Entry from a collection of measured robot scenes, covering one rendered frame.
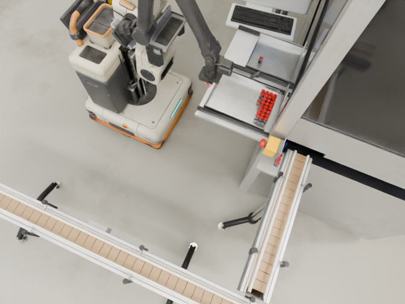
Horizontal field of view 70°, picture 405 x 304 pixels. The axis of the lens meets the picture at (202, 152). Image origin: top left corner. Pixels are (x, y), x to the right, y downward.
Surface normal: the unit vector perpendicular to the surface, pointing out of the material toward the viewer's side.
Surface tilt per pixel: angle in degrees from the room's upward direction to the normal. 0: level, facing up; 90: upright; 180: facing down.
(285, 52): 0
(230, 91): 0
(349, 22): 90
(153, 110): 0
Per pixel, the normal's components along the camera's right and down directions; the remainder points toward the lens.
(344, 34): -0.40, 0.84
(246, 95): 0.04, -0.38
